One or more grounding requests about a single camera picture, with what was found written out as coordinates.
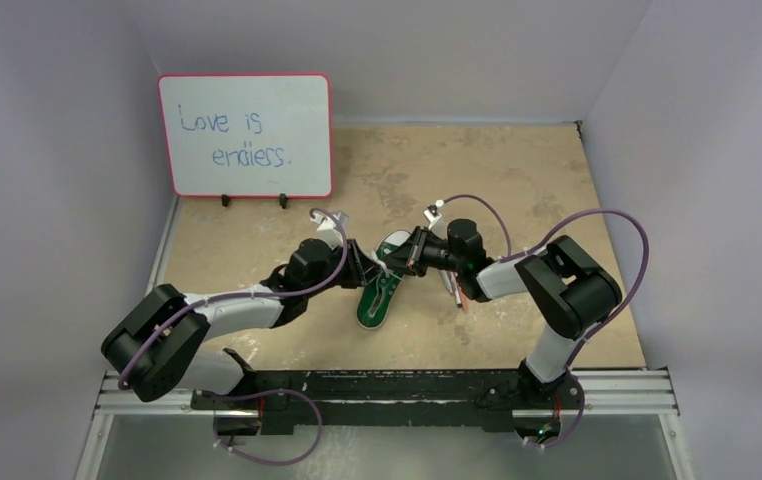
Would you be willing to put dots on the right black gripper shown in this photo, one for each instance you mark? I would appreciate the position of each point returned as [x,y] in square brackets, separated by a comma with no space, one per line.
[417,251]

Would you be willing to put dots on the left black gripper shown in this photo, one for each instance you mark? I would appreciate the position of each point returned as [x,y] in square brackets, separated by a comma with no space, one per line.
[359,269]

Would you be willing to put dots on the white shoelace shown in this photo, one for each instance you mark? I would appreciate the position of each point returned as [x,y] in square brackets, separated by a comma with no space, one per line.
[386,279]

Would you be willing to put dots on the green canvas sneaker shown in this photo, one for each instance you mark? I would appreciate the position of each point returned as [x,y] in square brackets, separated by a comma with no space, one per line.
[377,294]

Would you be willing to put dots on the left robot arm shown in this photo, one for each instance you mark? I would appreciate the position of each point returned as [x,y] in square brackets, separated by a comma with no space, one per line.
[154,346]

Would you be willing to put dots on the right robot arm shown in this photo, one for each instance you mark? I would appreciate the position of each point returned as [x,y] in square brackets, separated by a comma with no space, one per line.
[571,290]

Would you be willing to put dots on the white marker pen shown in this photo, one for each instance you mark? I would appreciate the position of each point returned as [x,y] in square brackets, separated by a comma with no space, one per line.
[447,282]

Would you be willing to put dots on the grey marker pen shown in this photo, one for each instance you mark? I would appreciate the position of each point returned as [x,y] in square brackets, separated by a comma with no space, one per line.
[455,292]

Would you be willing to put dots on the red framed whiteboard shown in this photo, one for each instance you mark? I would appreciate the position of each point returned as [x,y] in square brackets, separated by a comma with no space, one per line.
[255,135]

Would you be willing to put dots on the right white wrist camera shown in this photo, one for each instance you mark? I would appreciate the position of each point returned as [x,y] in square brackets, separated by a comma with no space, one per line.
[434,217]

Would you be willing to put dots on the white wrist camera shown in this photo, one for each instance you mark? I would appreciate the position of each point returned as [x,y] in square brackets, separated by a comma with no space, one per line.
[327,229]
[434,217]

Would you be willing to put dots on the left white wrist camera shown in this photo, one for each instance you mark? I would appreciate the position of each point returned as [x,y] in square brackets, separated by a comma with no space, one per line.
[327,229]

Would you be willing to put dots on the black aluminium base frame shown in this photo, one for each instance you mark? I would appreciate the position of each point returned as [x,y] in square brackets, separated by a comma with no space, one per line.
[243,400]

